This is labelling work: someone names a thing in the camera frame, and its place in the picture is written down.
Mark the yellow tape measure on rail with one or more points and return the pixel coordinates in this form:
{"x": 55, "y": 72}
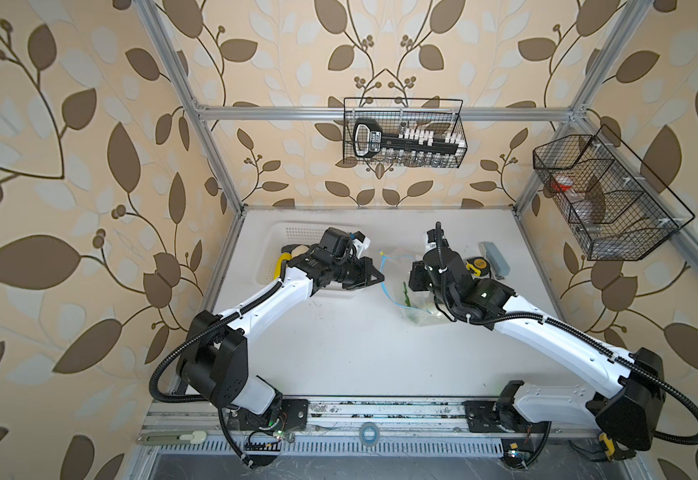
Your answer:
{"x": 613, "y": 451}

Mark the black wire basket right wall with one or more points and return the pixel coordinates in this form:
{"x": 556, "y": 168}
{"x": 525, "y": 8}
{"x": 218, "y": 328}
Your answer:
{"x": 621, "y": 208}

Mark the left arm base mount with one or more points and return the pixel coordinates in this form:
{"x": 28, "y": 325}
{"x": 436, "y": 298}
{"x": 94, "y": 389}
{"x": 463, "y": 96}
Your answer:
{"x": 282, "y": 415}

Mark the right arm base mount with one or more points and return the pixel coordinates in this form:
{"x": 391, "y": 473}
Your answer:
{"x": 484, "y": 416}

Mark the black wire basket wall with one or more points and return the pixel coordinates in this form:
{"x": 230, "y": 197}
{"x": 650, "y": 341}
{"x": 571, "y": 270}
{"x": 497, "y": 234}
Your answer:
{"x": 438, "y": 114}
{"x": 621, "y": 208}

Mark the blue tape roll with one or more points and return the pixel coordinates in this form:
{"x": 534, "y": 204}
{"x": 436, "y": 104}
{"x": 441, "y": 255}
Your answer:
{"x": 369, "y": 435}

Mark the white garlic toy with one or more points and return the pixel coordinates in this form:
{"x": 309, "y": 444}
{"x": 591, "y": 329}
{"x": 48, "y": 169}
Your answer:
{"x": 299, "y": 250}

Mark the white handled tool on rail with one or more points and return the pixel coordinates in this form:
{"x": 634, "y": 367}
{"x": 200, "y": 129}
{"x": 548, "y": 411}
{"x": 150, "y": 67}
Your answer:
{"x": 167, "y": 438}

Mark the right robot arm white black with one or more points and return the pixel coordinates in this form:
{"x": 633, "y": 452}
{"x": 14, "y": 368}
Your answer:
{"x": 623, "y": 393}

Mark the yellow black tape measure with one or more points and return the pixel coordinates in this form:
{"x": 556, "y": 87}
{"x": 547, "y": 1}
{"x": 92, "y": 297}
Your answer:
{"x": 480, "y": 267}

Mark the clear zip top bag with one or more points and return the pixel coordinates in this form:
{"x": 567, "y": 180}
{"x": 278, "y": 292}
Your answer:
{"x": 396, "y": 267}

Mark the grey blue box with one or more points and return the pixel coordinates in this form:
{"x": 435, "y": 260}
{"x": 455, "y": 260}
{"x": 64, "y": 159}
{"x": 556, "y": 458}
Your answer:
{"x": 499, "y": 264}

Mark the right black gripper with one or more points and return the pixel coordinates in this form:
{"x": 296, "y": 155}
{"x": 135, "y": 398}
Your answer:
{"x": 418, "y": 270}

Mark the black wire basket back wall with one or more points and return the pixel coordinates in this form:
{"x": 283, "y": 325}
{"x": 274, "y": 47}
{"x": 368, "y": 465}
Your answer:
{"x": 438, "y": 114}

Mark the white plastic basket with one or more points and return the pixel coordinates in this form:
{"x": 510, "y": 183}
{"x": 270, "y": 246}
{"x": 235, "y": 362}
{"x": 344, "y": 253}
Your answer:
{"x": 281, "y": 235}

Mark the red capped clear container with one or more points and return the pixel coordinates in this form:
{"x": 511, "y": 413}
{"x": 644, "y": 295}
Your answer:
{"x": 561, "y": 183}

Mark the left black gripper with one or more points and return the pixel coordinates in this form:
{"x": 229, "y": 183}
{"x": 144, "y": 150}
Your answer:
{"x": 365, "y": 273}

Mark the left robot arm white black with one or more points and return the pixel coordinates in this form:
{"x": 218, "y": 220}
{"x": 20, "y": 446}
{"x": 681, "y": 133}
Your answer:
{"x": 212, "y": 364}

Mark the black tool with white pieces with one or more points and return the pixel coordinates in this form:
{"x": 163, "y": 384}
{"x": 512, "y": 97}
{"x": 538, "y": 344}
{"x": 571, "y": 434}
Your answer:
{"x": 369, "y": 139}

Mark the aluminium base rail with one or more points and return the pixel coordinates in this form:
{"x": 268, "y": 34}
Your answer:
{"x": 409, "y": 427}

